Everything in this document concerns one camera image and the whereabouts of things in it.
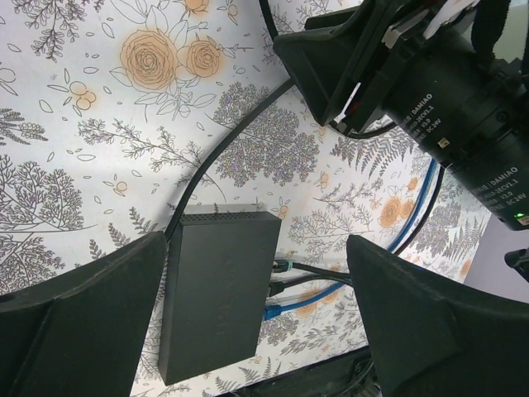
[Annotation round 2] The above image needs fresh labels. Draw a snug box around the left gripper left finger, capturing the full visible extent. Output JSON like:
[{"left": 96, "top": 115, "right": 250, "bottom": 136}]
[{"left": 1, "top": 232, "right": 166, "bottom": 396}]

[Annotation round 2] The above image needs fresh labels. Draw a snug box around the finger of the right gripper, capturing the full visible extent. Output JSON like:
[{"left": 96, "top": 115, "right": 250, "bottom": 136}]
[{"left": 274, "top": 6, "right": 362, "bottom": 126}]

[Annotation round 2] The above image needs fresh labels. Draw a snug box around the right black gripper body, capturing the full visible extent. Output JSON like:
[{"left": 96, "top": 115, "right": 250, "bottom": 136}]
[{"left": 322, "top": 0, "right": 529, "bottom": 232}]

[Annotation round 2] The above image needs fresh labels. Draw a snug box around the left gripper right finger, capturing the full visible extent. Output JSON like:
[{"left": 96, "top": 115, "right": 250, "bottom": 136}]
[{"left": 346, "top": 235, "right": 528, "bottom": 396}]

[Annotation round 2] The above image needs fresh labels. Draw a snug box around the black network switch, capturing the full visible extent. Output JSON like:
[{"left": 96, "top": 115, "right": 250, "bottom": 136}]
[{"left": 158, "top": 212, "right": 281, "bottom": 385}]

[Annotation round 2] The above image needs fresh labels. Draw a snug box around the blue ethernet cable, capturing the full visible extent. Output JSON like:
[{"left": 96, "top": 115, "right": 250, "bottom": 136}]
[{"left": 262, "top": 159, "right": 439, "bottom": 322}]

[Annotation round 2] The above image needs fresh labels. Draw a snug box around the long black cable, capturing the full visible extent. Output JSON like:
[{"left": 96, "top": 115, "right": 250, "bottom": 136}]
[{"left": 163, "top": 0, "right": 446, "bottom": 282}]

